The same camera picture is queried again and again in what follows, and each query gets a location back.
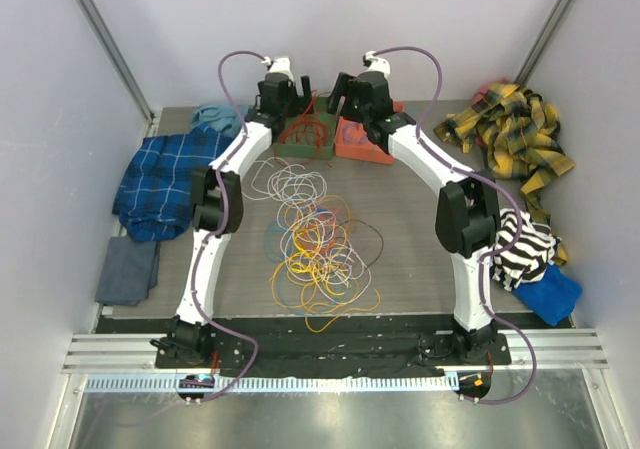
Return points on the light blue cloth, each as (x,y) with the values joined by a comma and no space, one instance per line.
(219,118)

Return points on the orange plastic bin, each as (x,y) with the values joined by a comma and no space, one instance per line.
(351,142)

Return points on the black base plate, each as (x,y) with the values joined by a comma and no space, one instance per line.
(376,346)

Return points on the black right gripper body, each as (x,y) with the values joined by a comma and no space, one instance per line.
(351,108)

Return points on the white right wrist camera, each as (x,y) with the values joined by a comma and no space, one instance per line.
(374,63)

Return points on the white slotted cable duct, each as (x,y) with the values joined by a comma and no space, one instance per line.
(192,384)

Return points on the blue plaid cloth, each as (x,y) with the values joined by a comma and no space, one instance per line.
(153,198)

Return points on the grey blue folded cloth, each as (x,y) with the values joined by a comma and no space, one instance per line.
(129,272)

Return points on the green plastic bin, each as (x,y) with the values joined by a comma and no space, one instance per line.
(309,136)

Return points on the bright blue cloth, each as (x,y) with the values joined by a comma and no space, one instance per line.
(552,298)

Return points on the black white striped cloth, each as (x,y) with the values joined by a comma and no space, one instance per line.
(527,260)

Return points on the yellow plaid cloth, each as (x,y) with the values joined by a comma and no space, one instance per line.
(520,133)

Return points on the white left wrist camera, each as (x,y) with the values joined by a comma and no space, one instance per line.
(278,65)

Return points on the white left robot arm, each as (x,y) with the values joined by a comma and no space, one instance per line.
(217,210)

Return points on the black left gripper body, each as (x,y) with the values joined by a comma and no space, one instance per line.
(292,108)

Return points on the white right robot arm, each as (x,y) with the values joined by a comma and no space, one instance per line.
(467,214)

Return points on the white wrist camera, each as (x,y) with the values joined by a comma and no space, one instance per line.
(278,65)
(374,63)

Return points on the pink cloth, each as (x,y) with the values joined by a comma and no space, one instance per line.
(482,91)

